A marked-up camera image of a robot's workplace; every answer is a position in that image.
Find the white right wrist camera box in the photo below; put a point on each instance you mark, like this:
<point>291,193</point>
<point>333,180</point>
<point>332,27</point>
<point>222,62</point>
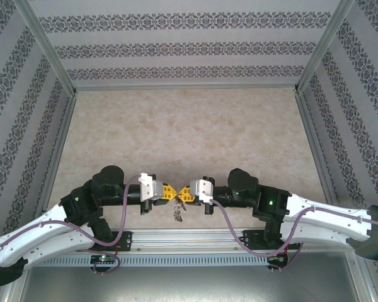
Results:
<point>204,190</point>

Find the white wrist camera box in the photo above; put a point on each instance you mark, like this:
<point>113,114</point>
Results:
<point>146,187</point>
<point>204,190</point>

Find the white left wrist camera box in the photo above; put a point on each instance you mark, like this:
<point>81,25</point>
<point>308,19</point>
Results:
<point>146,187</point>

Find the silver keyring with spring coils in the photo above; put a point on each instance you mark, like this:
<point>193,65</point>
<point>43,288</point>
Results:
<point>177,215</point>

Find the small circuit board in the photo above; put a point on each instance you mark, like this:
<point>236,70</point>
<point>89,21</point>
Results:
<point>275,257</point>
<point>104,258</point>

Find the grey metal sheet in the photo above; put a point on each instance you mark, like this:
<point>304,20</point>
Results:
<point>189,286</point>

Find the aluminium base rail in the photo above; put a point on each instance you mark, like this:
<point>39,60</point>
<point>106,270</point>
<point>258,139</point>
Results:
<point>189,240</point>

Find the aluminium frame bar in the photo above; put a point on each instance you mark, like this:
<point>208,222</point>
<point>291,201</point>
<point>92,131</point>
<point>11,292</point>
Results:
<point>189,87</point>
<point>61,132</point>
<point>315,132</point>

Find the aluminium frame post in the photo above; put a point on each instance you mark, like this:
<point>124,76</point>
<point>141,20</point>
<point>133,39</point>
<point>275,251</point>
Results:
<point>47,47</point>
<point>324,47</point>

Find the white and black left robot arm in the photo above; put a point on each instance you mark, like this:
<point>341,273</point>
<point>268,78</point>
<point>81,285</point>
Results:
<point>25,239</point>

